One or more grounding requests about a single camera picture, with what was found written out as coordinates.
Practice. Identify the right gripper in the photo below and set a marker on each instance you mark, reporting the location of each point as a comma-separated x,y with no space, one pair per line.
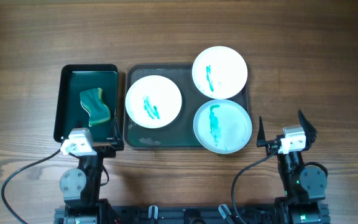
272,143

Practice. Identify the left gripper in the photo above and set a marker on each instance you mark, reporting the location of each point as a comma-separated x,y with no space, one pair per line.
106,146

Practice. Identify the green and yellow sponge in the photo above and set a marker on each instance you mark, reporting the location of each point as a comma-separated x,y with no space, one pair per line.
92,102

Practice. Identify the white plate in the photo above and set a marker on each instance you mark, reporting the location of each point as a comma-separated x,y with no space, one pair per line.
153,101
219,72

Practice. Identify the pale blue plate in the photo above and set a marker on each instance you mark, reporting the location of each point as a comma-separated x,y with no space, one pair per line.
222,126

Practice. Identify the white plate top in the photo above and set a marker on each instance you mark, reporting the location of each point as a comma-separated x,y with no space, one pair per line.
219,72

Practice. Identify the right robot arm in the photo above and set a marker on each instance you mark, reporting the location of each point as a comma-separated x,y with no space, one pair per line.
304,183

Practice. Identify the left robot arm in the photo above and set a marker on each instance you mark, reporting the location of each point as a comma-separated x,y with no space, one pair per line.
81,186

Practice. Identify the large grey serving tray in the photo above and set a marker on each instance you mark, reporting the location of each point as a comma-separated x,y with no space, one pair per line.
179,134

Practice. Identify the small black water tray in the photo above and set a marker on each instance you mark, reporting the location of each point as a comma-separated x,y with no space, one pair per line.
70,114

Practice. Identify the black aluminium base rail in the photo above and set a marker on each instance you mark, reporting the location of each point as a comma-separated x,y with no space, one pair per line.
257,213

